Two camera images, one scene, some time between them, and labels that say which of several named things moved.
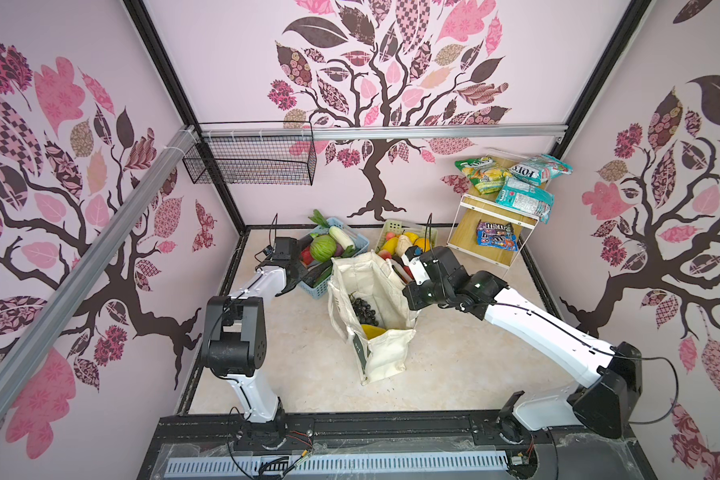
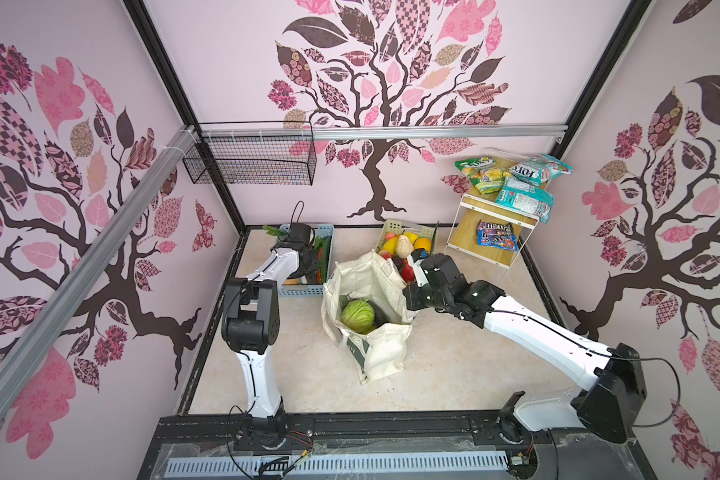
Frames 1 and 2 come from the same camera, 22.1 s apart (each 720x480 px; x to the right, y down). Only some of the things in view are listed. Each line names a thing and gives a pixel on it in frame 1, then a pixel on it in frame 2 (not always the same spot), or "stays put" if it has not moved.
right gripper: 410,292 stays put
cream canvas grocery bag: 378,281 stays put
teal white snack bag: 539,169 stays put
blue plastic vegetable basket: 359,242 → 295,288
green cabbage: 323,248 → 358,315
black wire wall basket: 253,152 stays put
